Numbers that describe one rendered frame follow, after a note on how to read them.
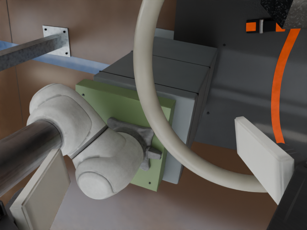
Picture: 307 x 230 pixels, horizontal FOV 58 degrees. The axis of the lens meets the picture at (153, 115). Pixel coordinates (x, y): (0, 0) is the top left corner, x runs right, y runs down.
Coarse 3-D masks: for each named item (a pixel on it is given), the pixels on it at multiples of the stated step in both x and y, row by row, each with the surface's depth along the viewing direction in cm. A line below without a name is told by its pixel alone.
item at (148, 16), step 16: (144, 0) 40; (160, 0) 40; (144, 16) 40; (144, 32) 41; (144, 48) 42; (144, 64) 42; (144, 80) 43; (144, 96) 44; (144, 112) 45; (160, 112) 45; (160, 128) 46; (176, 144) 47; (192, 160) 48; (208, 176) 49; (224, 176) 49; (240, 176) 50
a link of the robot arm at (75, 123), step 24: (48, 96) 80; (72, 96) 83; (48, 120) 73; (72, 120) 76; (96, 120) 85; (0, 144) 58; (24, 144) 61; (48, 144) 68; (72, 144) 77; (0, 168) 53; (24, 168) 59; (0, 192) 53
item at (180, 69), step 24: (168, 48) 150; (192, 48) 156; (216, 48) 162; (120, 72) 111; (168, 72) 117; (192, 72) 121; (168, 96) 99; (192, 96) 98; (192, 120) 105; (168, 168) 113
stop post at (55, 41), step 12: (48, 36) 190; (60, 36) 192; (12, 48) 159; (24, 48) 161; (36, 48) 171; (48, 48) 182; (60, 48) 196; (0, 60) 147; (12, 60) 154; (24, 60) 163
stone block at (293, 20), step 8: (264, 0) 96; (272, 0) 92; (280, 0) 88; (288, 0) 85; (296, 0) 83; (304, 0) 83; (264, 8) 98; (272, 8) 94; (280, 8) 91; (288, 8) 87; (296, 8) 86; (304, 8) 85; (272, 16) 97; (280, 16) 93; (288, 16) 90; (296, 16) 89; (304, 16) 89; (280, 24) 96; (288, 24) 94; (296, 24) 93; (304, 24) 92
